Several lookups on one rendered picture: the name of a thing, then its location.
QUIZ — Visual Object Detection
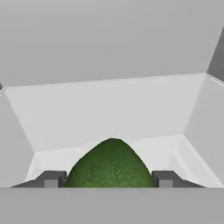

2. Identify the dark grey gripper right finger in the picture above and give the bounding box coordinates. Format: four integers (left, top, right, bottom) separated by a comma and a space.
151, 170, 207, 188

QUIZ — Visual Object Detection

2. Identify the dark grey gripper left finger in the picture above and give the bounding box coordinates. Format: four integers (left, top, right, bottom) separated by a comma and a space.
10, 171, 68, 188

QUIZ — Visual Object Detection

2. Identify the green avocado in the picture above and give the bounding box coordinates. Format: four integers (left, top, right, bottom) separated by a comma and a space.
63, 137, 155, 188

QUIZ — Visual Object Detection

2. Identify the white tupperware container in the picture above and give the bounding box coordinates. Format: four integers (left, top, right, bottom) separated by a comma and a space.
0, 72, 224, 188

